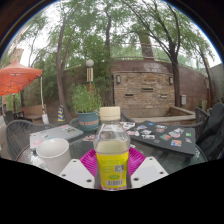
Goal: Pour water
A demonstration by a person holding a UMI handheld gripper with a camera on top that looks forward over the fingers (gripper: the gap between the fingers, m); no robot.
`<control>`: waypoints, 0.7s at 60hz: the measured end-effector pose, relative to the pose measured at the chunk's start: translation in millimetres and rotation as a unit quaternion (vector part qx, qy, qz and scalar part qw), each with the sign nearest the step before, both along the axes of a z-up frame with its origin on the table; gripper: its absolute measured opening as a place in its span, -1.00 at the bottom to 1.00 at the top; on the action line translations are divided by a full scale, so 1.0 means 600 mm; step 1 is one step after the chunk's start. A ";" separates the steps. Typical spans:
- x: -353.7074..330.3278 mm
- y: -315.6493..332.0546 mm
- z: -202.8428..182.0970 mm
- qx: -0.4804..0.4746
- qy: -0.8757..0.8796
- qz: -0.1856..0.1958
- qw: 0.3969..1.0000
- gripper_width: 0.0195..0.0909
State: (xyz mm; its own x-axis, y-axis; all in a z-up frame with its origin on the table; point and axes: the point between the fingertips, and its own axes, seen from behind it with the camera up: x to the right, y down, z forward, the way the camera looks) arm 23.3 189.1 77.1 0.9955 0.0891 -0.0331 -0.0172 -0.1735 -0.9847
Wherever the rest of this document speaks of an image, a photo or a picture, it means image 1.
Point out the silver laptop with stickers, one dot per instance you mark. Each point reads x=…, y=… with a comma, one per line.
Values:
x=56, y=133

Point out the globe lamp post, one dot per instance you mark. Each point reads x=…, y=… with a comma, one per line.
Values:
x=90, y=76

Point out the black laptop with stickers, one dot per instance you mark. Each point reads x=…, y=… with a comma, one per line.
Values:
x=163, y=138

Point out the colourful small card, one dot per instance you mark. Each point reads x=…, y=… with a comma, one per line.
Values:
x=89, y=137

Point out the dark patio chair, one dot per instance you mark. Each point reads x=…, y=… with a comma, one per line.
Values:
x=11, y=116

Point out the tree with slanted trunk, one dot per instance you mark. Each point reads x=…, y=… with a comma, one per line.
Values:
x=60, y=73

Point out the clear bottle with yellow label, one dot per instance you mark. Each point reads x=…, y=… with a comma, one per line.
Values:
x=111, y=166

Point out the orange patio umbrella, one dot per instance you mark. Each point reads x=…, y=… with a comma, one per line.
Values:
x=16, y=76

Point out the wooden bench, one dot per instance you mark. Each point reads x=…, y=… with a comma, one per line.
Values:
x=31, y=110

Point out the green plant in teal pot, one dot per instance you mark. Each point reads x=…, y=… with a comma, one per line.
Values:
x=86, y=100

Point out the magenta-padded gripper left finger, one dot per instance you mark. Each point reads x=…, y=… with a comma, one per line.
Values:
x=76, y=173

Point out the white cup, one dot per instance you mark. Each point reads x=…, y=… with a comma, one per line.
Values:
x=55, y=155

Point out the grey wall box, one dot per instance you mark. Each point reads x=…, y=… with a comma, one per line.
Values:
x=183, y=100

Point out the tree with forked trunk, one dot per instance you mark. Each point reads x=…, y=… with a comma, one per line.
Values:
x=176, y=80

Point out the black wall lantern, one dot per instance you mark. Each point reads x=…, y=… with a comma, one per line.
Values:
x=171, y=80
x=118, y=79

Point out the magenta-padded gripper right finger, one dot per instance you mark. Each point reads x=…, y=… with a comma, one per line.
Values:
x=148, y=171

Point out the white sticker sheet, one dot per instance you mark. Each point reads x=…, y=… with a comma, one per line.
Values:
x=127, y=125

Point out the blue yellow striped cone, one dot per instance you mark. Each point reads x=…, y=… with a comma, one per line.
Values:
x=61, y=114

